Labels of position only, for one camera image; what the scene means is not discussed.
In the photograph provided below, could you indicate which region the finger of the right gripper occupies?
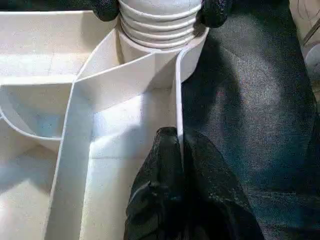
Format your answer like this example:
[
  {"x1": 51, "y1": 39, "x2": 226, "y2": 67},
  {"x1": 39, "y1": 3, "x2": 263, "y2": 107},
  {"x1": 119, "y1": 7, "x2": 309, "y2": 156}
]
[
  {"x1": 94, "y1": 0, "x2": 119, "y2": 22},
  {"x1": 196, "y1": 0, "x2": 229, "y2": 29}
]

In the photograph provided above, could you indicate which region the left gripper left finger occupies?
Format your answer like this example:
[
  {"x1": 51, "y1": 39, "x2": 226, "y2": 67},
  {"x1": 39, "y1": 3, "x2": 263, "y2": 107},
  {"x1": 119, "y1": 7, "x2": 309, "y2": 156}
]
[{"x1": 123, "y1": 126, "x2": 187, "y2": 240}]

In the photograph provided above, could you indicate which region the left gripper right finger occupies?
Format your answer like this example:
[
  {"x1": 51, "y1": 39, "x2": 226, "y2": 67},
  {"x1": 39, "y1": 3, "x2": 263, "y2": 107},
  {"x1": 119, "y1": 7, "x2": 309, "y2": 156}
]
[{"x1": 184, "y1": 130, "x2": 265, "y2": 240}]

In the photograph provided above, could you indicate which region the white plastic table leg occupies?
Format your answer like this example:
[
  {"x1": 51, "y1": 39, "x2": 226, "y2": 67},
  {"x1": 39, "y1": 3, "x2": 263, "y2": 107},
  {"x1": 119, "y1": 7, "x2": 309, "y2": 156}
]
[{"x1": 119, "y1": 0, "x2": 202, "y2": 50}]

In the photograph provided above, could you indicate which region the white plastic table top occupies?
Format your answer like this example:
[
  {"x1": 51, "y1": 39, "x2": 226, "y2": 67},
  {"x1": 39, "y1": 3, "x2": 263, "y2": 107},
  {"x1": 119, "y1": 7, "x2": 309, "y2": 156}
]
[{"x1": 0, "y1": 9, "x2": 211, "y2": 240}]

